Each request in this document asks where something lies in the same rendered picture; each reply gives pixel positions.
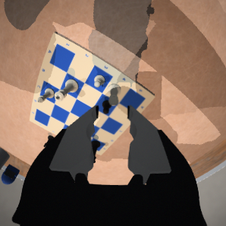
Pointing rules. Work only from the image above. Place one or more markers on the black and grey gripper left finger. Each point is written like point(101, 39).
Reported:
point(70, 152)

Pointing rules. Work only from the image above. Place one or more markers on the blue and cream chessboard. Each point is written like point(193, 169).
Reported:
point(66, 60)

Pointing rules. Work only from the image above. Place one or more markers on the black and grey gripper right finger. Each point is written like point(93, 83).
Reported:
point(159, 161)

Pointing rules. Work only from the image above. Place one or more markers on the white chess king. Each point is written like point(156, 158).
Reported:
point(70, 86)

